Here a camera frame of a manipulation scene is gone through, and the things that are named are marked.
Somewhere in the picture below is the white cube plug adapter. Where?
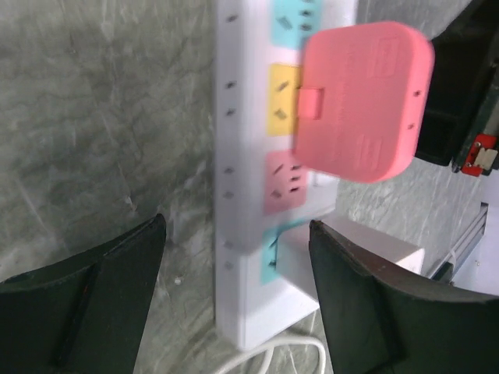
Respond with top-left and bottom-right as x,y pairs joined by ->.
276,212 -> 426,302

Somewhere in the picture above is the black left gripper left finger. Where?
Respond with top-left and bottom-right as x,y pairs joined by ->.
1,214 -> 166,373

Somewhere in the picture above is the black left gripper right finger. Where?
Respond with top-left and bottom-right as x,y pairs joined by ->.
309,221 -> 498,373

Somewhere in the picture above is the white power strip cable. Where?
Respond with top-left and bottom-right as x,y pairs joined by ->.
218,337 -> 327,374

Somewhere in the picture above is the white multicolour power strip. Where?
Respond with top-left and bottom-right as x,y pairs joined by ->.
214,1 -> 357,351

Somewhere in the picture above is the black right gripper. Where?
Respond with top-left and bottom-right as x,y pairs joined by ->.
416,1 -> 498,177

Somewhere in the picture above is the pink plug adapter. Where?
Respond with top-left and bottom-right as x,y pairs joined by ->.
293,21 -> 434,183

